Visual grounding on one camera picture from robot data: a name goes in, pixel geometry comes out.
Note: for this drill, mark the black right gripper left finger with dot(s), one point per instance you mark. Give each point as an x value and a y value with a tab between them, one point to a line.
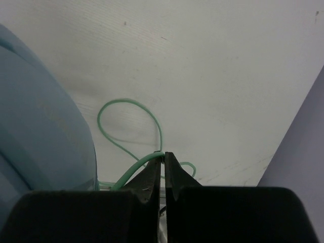
128	212

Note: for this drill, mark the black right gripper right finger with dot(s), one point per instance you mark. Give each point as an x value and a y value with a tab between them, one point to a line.
197	213

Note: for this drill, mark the light blue over-ear headphones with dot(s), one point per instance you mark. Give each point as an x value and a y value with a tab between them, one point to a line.
43	134

